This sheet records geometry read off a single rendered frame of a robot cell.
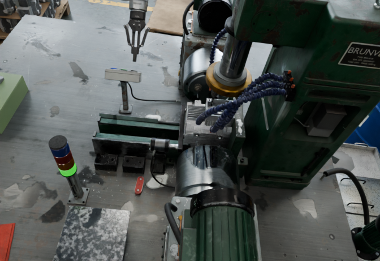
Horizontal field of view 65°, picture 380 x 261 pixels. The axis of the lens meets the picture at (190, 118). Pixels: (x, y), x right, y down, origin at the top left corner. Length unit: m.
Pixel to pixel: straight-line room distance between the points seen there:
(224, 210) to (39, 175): 0.98
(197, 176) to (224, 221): 0.31
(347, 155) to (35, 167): 2.01
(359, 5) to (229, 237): 0.71
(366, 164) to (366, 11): 1.67
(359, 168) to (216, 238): 1.78
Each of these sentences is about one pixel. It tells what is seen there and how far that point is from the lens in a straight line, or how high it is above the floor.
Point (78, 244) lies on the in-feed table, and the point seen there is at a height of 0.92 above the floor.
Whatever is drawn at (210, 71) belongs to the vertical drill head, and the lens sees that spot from 1.17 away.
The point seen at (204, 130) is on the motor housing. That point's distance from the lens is 1.32.
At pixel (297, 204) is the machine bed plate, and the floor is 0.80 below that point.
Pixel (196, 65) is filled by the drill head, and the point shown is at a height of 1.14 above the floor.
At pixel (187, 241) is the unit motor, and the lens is 0.82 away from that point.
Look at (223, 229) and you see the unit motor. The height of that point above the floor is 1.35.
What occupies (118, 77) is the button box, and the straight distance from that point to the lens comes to 1.52.
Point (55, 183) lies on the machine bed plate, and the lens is 1.52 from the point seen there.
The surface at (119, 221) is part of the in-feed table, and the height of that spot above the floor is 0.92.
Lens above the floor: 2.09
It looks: 50 degrees down
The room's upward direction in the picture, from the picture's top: 10 degrees clockwise
